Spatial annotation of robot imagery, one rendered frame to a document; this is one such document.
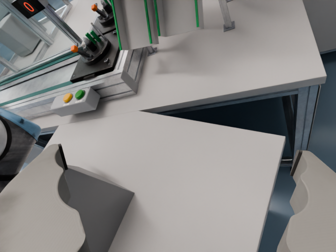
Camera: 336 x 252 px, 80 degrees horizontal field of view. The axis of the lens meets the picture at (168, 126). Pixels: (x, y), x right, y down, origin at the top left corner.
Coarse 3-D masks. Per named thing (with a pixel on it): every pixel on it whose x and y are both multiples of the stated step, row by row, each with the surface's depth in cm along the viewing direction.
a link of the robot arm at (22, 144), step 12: (0, 108) 45; (0, 120) 42; (12, 120) 45; (24, 120) 47; (0, 132) 41; (12, 132) 44; (24, 132) 47; (36, 132) 50; (0, 144) 41; (12, 144) 44; (24, 144) 48; (0, 156) 42; (12, 156) 46; (24, 156) 49; (0, 168) 45; (12, 168) 47
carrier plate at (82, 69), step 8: (112, 32) 89; (112, 40) 85; (112, 48) 82; (80, 56) 92; (104, 56) 82; (112, 56) 78; (80, 64) 88; (96, 64) 81; (104, 64) 78; (112, 64) 76; (80, 72) 84; (88, 72) 81; (96, 72) 79; (104, 72) 79; (72, 80) 86; (80, 80) 85
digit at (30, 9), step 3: (18, 0) 79; (21, 0) 79; (24, 0) 79; (27, 0) 79; (21, 3) 80; (24, 3) 80; (27, 3) 80; (30, 3) 80; (24, 6) 81; (27, 6) 81; (30, 6) 81; (33, 6) 81; (27, 9) 82; (30, 9) 82; (33, 9) 82; (36, 9) 82; (30, 12) 83; (33, 12) 83
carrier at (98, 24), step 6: (102, 0) 92; (102, 6) 94; (108, 6) 94; (108, 12) 95; (102, 18) 97; (108, 18) 93; (96, 24) 102; (102, 24) 96; (108, 24) 95; (114, 24) 92; (102, 30) 95; (108, 30) 92
